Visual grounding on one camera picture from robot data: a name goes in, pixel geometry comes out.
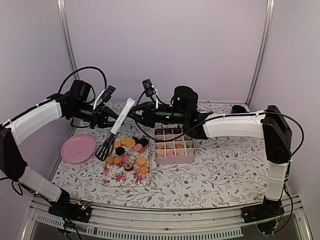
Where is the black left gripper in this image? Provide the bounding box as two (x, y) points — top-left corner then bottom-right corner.
(68, 101), (125, 129)

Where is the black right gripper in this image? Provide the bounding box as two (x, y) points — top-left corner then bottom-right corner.
(124, 101), (187, 129)

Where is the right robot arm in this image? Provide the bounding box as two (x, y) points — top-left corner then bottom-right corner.
(128, 86), (296, 223)

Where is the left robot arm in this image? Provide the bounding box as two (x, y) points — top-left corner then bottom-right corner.
(0, 72), (118, 218)

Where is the black sandwich cookie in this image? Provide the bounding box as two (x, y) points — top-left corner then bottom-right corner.
(138, 137), (149, 147)

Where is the pink sandwich cookie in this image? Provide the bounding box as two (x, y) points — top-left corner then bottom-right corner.
(133, 143), (143, 152)

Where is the pink round plate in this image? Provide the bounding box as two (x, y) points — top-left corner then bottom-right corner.
(60, 134), (96, 164)

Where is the yellow dotted round biscuit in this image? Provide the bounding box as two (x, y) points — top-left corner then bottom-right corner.
(136, 156), (148, 166)

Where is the floral patterned tablecloth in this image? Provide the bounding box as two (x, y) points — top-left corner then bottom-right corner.
(48, 100), (286, 210)

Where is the floral rectangular tray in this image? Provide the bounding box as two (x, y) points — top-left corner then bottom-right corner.
(102, 135), (151, 187)

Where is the chocolate sprinkle donut cookie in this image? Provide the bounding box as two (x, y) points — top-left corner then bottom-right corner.
(123, 162), (134, 172)

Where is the pink tin with white dividers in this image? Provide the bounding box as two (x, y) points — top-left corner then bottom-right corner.
(154, 127), (195, 165)

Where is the swirl butter cookie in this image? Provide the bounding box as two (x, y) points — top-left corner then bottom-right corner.
(139, 166), (150, 175)

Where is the green sandwich cookie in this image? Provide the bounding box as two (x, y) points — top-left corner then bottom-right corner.
(186, 142), (194, 148)

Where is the dark blue mug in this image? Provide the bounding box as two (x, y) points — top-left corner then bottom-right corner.
(231, 105), (247, 114)

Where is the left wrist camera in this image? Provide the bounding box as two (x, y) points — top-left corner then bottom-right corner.
(93, 85), (116, 110)

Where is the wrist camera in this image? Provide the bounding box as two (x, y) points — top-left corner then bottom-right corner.
(93, 85), (116, 110)
(142, 79), (159, 110)

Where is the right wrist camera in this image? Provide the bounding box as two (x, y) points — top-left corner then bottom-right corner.
(142, 79), (159, 110)

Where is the aluminium front rail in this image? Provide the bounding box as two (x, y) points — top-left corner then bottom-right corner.
(22, 195), (313, 240)

